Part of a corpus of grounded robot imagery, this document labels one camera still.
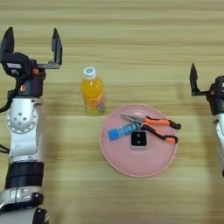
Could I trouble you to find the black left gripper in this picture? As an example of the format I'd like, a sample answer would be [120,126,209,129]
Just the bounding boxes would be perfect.
[0,26,63,97]

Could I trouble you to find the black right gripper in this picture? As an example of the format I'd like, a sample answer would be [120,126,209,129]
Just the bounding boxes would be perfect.
[189,63,224,116]

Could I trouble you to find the orange black needle-nose pliers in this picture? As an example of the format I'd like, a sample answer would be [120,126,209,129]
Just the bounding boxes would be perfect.
[120,114,182,144]

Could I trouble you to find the orange juice bottle white cap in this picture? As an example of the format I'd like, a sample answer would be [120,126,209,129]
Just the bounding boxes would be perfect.
[80,66,107,117]

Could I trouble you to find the pink round plate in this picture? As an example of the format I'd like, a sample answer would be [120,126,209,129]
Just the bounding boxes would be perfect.
[99,103,179,179]

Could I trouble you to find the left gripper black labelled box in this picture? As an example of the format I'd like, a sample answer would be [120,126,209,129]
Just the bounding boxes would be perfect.
[0,52,33,78]

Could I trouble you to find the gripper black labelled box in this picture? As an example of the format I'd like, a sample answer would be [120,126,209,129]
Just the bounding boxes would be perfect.
[214,74,224,92]
[0,52,33,78]

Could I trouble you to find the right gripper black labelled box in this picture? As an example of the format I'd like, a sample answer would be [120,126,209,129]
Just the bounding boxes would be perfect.
[214,74,224,92]

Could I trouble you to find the black square block white base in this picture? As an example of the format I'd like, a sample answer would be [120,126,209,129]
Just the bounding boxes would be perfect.
[129,130,148,151]

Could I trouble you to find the blue wrapped packet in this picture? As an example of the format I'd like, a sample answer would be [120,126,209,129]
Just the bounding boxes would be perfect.
[107,122,141,142]

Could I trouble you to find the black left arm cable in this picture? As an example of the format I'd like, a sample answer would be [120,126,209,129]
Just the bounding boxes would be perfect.
[0,82,20,155]

